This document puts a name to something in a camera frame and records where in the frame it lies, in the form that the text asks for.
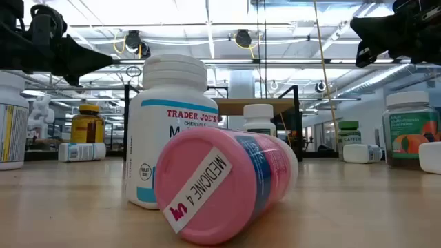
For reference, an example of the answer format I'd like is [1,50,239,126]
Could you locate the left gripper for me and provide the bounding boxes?
[23,3,114,87]

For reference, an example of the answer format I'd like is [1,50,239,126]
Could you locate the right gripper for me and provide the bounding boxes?
[350,0,441,68]

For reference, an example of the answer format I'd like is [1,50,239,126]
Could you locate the amber bottle yellow cap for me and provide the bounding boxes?
[70,104,105,145]

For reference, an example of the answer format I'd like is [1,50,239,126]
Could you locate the large white pill bottle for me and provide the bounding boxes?
[0,70,30,172]

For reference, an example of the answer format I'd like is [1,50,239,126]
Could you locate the white Trader Joe's pill bottle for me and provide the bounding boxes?
[418,141,441,175]
[243,103,277,137]
[124,54,221,210]
[342,143,384,165]
[57,142,107,163]

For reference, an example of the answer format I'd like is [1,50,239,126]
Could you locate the green-capped caffeine bottle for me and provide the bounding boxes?
[337,120,362,161]

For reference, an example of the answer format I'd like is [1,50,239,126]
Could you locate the clear gummies bottle white cap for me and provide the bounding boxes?
[382,90,441,169]

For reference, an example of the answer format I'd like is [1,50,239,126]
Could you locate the pink bottle white cap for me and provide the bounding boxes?
[154,126,299,246]

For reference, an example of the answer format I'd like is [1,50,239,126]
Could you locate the wooden shelf black metal legs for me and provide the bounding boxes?
[123,83,305,163]

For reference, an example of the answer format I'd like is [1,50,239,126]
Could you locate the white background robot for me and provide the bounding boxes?
[26,94,56,141]

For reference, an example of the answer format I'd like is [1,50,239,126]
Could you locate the long ceiling light strip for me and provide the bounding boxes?
[112,57,396,65]

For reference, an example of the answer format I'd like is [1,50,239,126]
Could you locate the black perforated computer case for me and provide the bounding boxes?
[274,109,298,152]

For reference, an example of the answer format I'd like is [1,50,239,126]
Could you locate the silver ventilation duct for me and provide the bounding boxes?
[339,63,411,99]

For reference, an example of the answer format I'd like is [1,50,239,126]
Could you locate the black wire loop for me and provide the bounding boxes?
[125,65,143,79]

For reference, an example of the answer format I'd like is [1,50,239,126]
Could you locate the yellow hanging cable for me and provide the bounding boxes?
[312,0,342,152]

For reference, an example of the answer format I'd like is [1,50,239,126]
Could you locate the black metal rig frame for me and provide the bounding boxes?
[23,148,345,163]

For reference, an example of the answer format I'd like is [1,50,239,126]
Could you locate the black hanging cable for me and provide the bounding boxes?
[263,0,268,100]
[256,0,260,100]

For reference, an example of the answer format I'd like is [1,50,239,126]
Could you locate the thin yellow cable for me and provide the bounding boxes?
[278,112,293,147]

